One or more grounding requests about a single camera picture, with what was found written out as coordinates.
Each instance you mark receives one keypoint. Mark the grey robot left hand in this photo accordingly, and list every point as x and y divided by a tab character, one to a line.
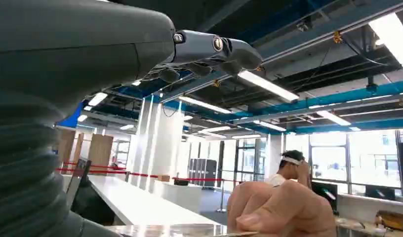
74	49

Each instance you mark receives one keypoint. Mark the person's hand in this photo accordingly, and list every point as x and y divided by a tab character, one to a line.
286	212

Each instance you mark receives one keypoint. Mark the black computer monitor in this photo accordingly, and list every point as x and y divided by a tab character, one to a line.
324	194
379	192

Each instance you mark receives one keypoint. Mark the person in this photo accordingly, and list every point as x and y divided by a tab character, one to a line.
288	163

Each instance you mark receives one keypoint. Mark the short ceiling light panel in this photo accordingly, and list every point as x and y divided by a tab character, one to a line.
97	99

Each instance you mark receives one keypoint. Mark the long ceiling light strip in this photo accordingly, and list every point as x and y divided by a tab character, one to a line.
204	104
334	118
267	85
270	126

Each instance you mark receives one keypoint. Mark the wooden panel board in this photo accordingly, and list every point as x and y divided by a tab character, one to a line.
100	152
65	149

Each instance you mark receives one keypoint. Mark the yellow machine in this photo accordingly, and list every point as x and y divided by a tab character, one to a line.
392	220

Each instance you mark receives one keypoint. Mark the white low counter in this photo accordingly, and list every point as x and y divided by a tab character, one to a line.
180	196

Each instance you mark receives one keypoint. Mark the ribbed grey left arm sleeve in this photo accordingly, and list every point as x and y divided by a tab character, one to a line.
21	163

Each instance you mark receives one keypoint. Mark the white square column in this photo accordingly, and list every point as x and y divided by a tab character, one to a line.
157	144

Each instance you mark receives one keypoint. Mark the red barrier belt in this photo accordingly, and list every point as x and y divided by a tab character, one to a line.
106	171

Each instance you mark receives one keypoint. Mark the small cardboard box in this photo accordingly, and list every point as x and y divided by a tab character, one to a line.
163	178

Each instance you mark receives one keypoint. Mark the grey leaning flat stand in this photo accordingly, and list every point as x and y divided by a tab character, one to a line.
77	180

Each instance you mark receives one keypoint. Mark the long white table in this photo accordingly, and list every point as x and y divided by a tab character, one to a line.
136	202

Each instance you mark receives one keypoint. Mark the wide bright ceiling light panel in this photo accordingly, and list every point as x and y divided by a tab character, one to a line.
393	36

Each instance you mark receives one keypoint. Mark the metal barrier stanchion post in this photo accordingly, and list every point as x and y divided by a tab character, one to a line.
222	199

